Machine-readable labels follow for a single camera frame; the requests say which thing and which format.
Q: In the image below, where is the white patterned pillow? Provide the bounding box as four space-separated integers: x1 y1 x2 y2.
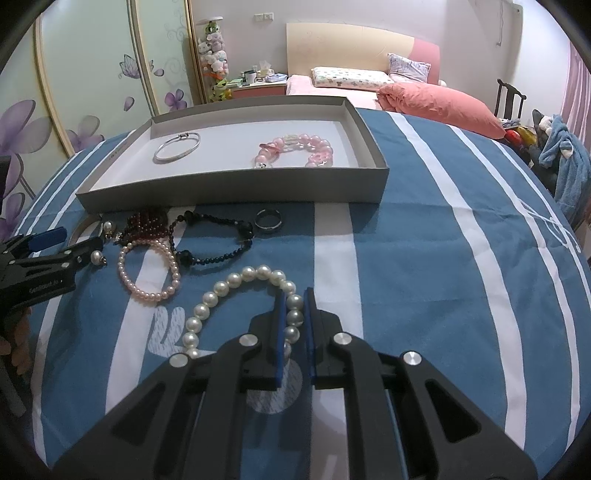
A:
311 66 396 91

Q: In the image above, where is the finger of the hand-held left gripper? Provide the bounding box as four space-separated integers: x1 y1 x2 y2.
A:
0 227 66 259
10 237 106 272

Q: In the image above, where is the thin silver bangle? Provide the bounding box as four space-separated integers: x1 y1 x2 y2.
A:
153 131 202 164

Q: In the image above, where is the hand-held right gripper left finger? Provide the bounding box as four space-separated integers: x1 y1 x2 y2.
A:
53 288 305 480

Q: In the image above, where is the colourful clothes pile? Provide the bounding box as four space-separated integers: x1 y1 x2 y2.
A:
502 117 542 154

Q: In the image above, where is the blue fleece garment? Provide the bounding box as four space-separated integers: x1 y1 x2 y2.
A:
537 113 591 223

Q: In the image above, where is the dark wooden chair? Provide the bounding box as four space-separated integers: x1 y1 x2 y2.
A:
493 78 527 119

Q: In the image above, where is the black bead bracelet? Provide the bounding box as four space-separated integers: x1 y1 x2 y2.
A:
167 209 256 269

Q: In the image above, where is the small pink pearl bracelet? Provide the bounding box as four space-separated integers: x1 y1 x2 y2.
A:
117 240 182 304

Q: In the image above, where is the pink bed mattress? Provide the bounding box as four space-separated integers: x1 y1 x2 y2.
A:
285 74 385 112

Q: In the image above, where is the plush toy column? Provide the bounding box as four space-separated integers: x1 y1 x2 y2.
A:
194 17 234 105

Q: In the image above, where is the dark metal ring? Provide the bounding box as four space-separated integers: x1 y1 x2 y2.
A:
254 208 282 232

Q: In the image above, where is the blue white striped blanket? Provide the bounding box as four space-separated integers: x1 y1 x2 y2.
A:
9 108 591 480

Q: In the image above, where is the pink nightstand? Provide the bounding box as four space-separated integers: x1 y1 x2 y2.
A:
230 76 290 100

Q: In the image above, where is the dark red bead bracelet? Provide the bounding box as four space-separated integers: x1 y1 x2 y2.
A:
120 209 168 244

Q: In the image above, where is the pink bead bracelet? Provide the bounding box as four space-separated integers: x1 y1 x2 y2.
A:
252 133 335 171

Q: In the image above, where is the flower print wardrobe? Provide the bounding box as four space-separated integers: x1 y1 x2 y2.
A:
0 0 209 241

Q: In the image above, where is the purple patterned pillow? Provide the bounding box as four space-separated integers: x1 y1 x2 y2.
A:
387 53 433 84

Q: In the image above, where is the salmon pink pillow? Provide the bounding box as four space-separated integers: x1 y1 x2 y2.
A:
376 83 507 140

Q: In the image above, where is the large white pearl bracelet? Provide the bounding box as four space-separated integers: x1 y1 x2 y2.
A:
181 264 305 361

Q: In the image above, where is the pink curtain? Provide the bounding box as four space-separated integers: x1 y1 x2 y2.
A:
560 41 591 139

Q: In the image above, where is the person's left hand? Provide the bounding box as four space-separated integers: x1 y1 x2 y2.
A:
0 307 31 376

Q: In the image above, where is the grey cardboard box tray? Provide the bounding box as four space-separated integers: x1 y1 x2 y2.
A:
75 96 390 214

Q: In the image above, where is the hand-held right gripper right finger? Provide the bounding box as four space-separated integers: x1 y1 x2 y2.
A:
302 287 539 480

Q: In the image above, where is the cream and pink headboard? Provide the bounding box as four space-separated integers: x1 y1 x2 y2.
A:
286 21 442 86

